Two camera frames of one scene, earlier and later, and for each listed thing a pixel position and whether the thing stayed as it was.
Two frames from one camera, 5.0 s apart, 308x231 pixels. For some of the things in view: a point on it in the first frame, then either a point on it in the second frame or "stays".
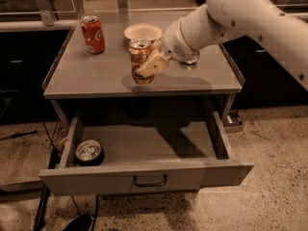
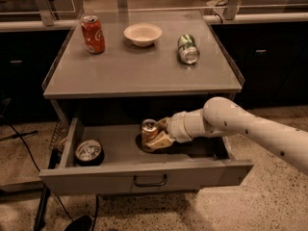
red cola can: [93, 34] stays
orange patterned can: [140, 50] to [149, 128]
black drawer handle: [156, 185] stays
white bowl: [142, 30] stays
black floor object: [82, 222] stays
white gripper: [173, 43] to [176, 128]
